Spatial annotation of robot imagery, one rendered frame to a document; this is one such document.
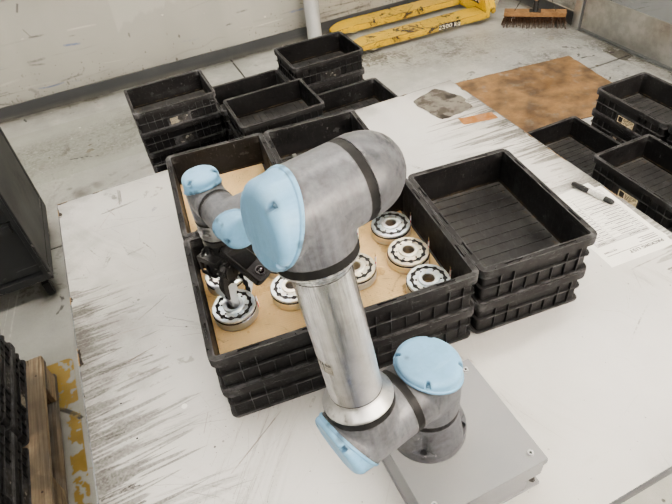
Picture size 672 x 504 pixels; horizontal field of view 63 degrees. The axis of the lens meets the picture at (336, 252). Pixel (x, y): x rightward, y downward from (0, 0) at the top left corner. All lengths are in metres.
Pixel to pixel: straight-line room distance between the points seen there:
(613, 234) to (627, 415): 0.58
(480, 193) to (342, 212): 0.99
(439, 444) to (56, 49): 3.89
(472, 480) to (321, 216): 0.64
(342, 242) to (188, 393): 0.81
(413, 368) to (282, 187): 0.43
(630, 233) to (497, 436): 0.84
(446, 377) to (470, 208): 0.72
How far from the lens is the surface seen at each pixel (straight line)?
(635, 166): 2.64
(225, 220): 1.02
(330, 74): 3.01
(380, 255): 1.41
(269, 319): 1.30
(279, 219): 0.62
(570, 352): 1.43
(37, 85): 4.54
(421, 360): 0.95
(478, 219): 1.52
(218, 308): 1.31
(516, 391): 1.34
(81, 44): 4.45
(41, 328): 2.79
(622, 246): 1.72
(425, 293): 1.18
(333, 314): 0.73
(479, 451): 1.13
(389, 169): 0.69
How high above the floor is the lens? 1.81
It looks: 43 degrees down
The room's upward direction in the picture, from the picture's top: 7 degrees counter-clockwise
